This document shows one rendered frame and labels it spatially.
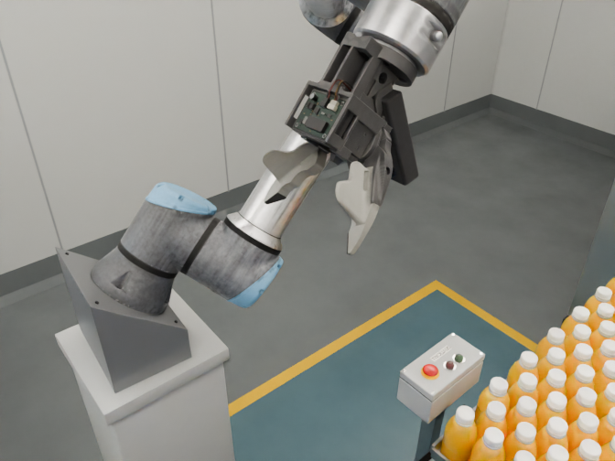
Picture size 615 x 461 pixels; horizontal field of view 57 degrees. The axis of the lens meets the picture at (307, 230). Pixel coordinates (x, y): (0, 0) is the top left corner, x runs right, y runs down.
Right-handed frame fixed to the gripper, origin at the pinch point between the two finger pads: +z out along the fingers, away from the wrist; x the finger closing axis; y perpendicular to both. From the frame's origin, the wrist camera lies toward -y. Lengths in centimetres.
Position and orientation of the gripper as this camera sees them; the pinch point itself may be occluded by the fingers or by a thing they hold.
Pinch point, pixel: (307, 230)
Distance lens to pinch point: 61.6
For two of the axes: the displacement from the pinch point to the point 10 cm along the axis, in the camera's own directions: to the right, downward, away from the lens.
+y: -6.3, -3.2, -7.1
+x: 6.1, 3.7, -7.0
